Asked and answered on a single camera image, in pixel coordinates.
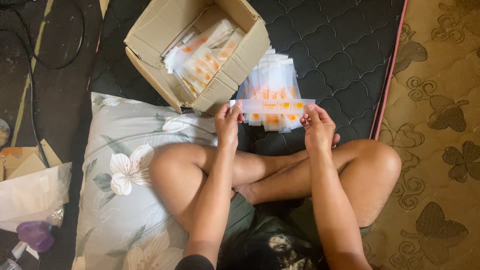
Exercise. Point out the brown patterned carpet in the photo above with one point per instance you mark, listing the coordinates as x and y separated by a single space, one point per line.
435 142

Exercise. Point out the cardboard pieces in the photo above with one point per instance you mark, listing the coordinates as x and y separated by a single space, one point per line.
26 159

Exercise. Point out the person's green shorts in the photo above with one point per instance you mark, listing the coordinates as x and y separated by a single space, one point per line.
243 215

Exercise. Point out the dark quilted mattress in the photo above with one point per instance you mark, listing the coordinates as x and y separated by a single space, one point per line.
330 56

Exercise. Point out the floral grey pillow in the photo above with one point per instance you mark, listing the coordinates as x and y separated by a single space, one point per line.
123 180

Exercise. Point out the person's left hand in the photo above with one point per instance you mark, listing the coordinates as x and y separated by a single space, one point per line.
227 125

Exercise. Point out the clear orange-label plastic sleeve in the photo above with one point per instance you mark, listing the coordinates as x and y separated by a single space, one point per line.
273 106

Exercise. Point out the person's right hand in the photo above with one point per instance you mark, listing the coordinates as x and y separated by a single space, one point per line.
318 127

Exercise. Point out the person's legs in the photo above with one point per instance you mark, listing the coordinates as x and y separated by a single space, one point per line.
285 176

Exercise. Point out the person's dark printed shirt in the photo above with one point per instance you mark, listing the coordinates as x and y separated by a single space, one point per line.
273 251

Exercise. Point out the pile of clear plastic sleeves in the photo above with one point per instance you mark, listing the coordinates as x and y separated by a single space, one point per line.
272 84

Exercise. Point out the clear plastic bag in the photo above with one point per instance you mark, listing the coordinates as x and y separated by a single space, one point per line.
32 195

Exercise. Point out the purple plastic cup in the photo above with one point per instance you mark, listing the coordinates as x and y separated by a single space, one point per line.
35 235

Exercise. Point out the cardboard box with sleeves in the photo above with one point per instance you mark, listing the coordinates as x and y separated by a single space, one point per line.
195 52

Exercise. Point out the clear plastic bottle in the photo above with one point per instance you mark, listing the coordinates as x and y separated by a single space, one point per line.
13 258

